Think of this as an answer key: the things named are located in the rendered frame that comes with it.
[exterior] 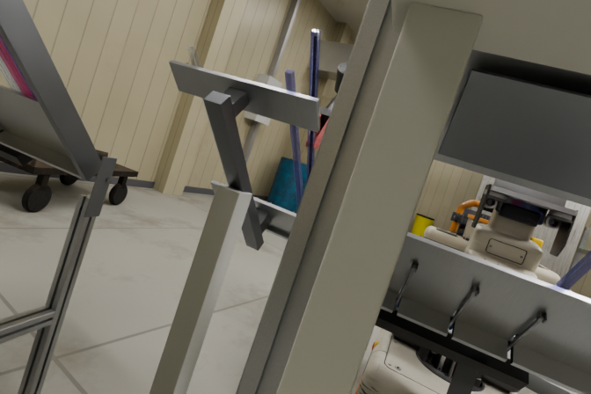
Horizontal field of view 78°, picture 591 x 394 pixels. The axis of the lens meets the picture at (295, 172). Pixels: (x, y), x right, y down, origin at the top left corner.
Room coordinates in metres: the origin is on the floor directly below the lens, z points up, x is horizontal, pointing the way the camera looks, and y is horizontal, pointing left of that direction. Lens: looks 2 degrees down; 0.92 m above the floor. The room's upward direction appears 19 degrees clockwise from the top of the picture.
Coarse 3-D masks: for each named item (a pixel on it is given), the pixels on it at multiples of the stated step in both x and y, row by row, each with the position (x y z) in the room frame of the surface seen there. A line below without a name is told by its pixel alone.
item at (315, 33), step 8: (312, 32) 0.62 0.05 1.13; (320, 32) 0.63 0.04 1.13; (312, 40) 0.63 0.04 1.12; (312, 48) 0.64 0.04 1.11; (312, 56) 0.65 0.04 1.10; (312, 64) 0.66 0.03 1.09; (312, 72) 0.67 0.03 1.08; (312, 80) 0.69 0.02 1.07; (312, 88) 0.70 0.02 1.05; (312, 96) 0.71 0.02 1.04; (312, 136) 0.78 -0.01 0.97; (312, 144) 0.79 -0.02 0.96; (312, 152) 0.81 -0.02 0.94; (312, 160) 0.83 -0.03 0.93
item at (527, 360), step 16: (384, 304) 0.75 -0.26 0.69; (400, 304) 0.76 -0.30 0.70; (416, 304) 0.76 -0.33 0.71; (416, 320) 0.73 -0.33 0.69; (432, 320) 0.73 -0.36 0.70; (448, 320) 0.74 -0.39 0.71; (464, 336) 0.71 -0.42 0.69; (480, 336) 0.71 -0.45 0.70; (496, 336) 0.72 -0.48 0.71; (496, 352) 0.69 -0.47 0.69; (512, 352) 0.70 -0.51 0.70; (528, 352) 0.70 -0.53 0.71; (528, 368) 0.67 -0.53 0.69; (544, 368) 0.68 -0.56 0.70; (560, 368) 0.68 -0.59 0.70; (560, 384) 0.66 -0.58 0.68; (576, 384) 0.66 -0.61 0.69
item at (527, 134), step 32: (480, 64) 0.44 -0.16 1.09; (512, 64) 0.42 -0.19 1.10; (480, 96) 0.42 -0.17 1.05; (512, 96) 0.40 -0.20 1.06; (544, 96) 0.39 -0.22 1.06; (576, 96) 0.38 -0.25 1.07; (448, 128) 0.46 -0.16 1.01; (480, 128) 0.44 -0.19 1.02; (512, 128) 0.43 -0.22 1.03; (544, 128) 0.41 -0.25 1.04; (576, 128) 0.40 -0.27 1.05; (448, 160) 0.53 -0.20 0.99; (480, 160) 0.46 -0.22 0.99; (512, 160) 0.45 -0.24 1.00; (544, 160) 0.43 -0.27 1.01; (576, 160) 0.42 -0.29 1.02; (544, 192) 0.50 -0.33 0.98; (576, 192) 0.44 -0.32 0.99
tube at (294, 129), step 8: (288, 72) 0.63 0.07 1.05; (288, 80) 0.64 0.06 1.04; (288, 88) 0.66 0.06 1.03; (296, 128) 0.72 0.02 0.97; (296, 136) 0.73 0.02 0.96; (296, 144) 0.75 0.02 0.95; (296, 152) 0.76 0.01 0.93; (296, 160) 0.78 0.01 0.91; (296, 168) 0.80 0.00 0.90; (296, 176) 0.82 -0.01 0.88; (296, 184) 0.84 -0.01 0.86; (296, 192) 0.86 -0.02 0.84
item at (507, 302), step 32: (416, 256) 0.68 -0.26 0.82; (448, 256) 0.64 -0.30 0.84; (416, 288) 0.73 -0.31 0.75; (448, 288) 0.69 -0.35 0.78; (480, 288) 0.66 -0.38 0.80; (512, 288) 0.63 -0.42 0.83; (544, 288) 0.60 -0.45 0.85; (480, 320) 0.71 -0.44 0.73; (512, 320) 0.67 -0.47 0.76; (544, 320) 0.62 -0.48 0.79; (576, 320) 0.61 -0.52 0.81; (544, 352) 0.69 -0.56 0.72; (576, 352) 0.65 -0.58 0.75
